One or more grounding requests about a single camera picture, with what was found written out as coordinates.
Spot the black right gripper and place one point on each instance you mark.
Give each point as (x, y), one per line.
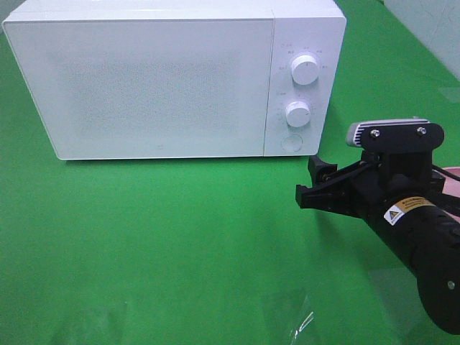
(383, 185)

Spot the pink round plate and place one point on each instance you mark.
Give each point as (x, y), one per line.
(451, 187)

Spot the white microwave door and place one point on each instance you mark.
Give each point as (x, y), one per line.
(148, 89)

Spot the round door release button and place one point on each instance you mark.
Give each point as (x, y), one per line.
(292, 143)

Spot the lower white microwave knob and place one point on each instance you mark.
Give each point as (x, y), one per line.
(297, 114)

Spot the white microwave knob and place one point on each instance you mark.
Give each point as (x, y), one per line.
(297, 114)
(305, 69)

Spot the upper white microwave knob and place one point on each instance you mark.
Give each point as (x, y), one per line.
(305, 69)

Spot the clear adhesive tape strip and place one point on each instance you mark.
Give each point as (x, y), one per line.
(289, 318)

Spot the white microwave oven body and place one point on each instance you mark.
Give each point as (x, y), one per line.
(299, 27)

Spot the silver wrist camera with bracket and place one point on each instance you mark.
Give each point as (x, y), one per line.
(395, 136)

